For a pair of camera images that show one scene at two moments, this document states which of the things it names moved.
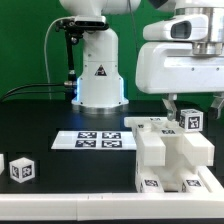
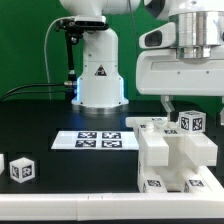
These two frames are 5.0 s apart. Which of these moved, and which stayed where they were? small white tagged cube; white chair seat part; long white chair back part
Moved: white chair seat part
Stayed: long white chair back part; small white tagged cube
